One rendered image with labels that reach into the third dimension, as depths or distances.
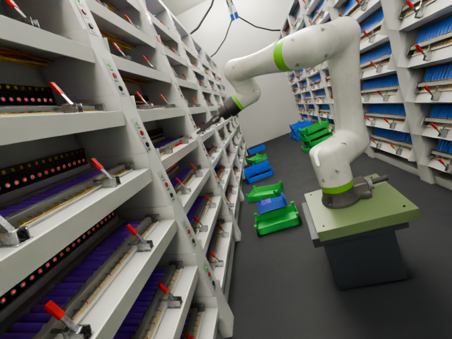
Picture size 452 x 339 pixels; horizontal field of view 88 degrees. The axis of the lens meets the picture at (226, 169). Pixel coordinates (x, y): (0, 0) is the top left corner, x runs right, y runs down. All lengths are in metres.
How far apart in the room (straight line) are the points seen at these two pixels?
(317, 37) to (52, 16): 0.79
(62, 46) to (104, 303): 0.62
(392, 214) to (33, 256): 0.94
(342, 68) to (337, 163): 0.34
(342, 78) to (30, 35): 0.92
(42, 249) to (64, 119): 0.28
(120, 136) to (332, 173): 0.76
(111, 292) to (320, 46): 0.86
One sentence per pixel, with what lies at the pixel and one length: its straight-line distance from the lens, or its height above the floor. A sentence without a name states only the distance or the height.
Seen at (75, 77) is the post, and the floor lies 1.10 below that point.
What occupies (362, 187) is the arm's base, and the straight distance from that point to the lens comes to 1.05.
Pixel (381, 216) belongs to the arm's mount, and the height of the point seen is 0.32.
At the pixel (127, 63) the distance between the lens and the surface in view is 1.07.
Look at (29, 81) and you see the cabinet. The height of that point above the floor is 1.13.
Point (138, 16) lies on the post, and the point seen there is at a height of 1.50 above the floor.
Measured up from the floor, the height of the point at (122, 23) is 1.33.
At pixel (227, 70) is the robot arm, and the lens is 1.18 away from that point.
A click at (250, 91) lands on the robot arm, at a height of 0.88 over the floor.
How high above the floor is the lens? 0.82
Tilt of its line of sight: 12 degrees down
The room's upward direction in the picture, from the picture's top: 22 degrees counter-clockwise
